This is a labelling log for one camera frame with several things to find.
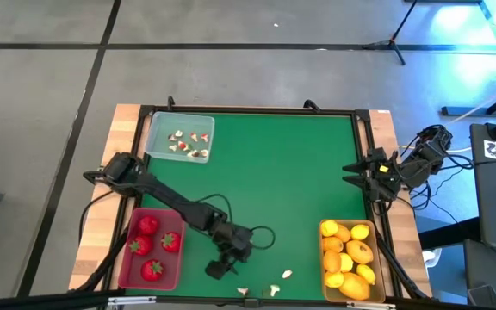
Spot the pink plastic bin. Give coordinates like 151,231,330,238
117,208,188,291

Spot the white floor object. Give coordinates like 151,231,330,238
421,248,443,266

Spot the silver frame bracket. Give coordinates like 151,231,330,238
345,301,398,310
107,295,158,307

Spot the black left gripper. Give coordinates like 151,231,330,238
204,221,254,281

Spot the tan plastic basket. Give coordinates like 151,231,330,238
318,218,388,303

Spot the clear plastic bin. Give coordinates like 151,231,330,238
144,110,216,164

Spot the large orange oval fruit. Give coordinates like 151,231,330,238
338,271,371,301

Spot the black stand base bar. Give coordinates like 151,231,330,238
440,84,496,118

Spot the white cable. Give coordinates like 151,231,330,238
443,75,496,128

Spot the black tripod stand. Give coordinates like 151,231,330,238
362,0,419,67

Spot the black camera frame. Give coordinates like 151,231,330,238
0,288,496,310

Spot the green table mat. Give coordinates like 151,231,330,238
125,112,368,301

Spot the yellow lemon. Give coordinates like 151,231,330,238
356,263,377,286
319,219,339,238
350,223,370,242
324,270,345,289
338,252,355,273

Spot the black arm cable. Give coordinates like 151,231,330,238
77,189,118,246

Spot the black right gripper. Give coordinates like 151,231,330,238
341,147,404,203

